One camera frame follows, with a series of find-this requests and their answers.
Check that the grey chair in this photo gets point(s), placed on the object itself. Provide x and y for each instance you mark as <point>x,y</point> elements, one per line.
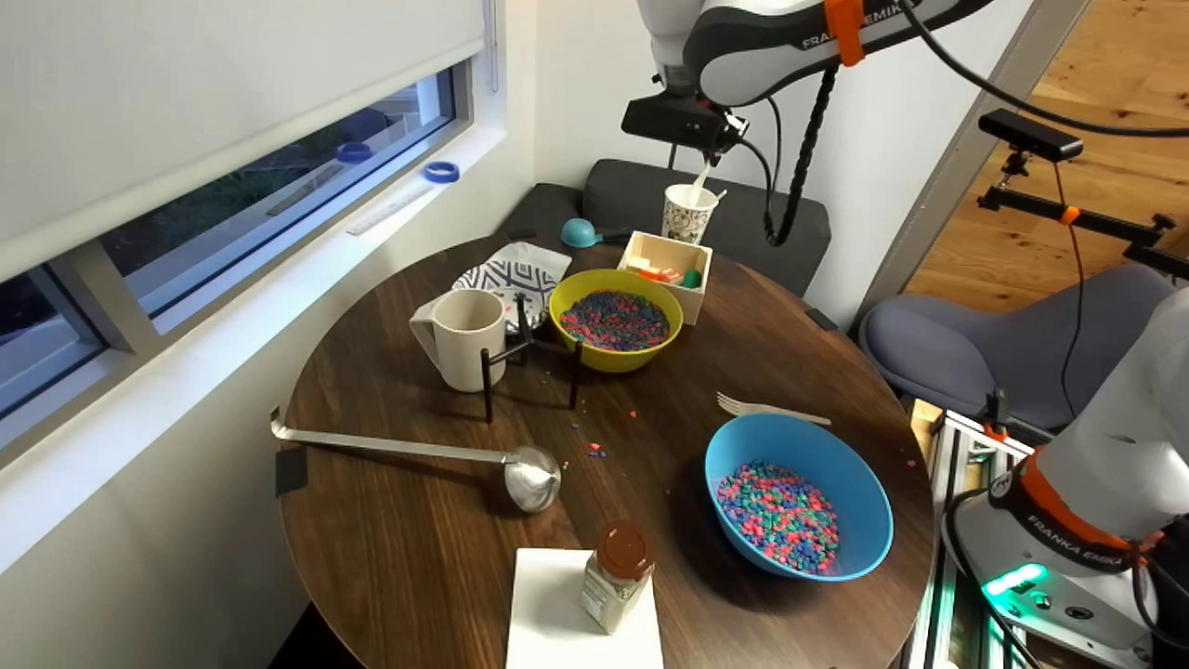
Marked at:
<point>1045,357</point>

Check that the blue plastic bowl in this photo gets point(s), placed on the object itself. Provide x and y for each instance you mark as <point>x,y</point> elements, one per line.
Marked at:
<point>824,460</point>

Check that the teal ball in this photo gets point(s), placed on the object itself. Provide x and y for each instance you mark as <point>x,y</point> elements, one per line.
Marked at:
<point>582,233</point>

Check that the translucent plastic spoon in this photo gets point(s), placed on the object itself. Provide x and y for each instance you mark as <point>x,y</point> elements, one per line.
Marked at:
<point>699,184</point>

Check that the yellow green bowl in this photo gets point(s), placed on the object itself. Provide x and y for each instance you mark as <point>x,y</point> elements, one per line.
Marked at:
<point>593,279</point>

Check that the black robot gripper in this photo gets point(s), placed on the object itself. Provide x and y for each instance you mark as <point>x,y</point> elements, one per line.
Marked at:
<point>686,119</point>

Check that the small white wooden box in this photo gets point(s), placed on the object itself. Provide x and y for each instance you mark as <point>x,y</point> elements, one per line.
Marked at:
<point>675,265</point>

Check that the black camera on stand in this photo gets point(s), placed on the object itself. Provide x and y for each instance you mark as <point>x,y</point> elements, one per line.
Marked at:
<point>1035,138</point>

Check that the beige ceramic pitcher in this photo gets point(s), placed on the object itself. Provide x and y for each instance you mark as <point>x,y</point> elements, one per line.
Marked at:
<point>463,331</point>

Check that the white square napkin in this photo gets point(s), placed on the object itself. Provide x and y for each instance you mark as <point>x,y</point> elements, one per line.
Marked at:
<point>551,630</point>

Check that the white roller blind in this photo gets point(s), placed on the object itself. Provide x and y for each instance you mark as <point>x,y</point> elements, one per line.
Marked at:
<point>120,104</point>

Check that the dark grey sofa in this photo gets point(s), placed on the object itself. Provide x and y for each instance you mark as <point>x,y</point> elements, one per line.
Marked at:
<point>621,200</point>

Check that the white styrofoam cup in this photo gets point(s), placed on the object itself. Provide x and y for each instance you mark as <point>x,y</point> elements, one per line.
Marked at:
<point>686,211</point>

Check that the colourful beads in yellow bowl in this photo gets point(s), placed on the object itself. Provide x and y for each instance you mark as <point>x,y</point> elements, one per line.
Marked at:
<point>618,322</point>

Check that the spice jar brown lid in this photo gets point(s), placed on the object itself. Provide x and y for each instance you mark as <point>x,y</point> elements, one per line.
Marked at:
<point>613,573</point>

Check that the colourful beads in blue bowl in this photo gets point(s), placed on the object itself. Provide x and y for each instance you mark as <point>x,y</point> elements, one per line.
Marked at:
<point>783,516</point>

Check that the metal ladle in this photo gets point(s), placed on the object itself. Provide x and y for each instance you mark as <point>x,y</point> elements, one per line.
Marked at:
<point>529,478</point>

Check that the black wire bowl stand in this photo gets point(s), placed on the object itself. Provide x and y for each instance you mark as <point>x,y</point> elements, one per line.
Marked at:
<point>521,347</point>

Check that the patterned white cloth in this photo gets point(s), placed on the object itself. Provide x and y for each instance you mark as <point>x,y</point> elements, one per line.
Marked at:
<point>521,279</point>

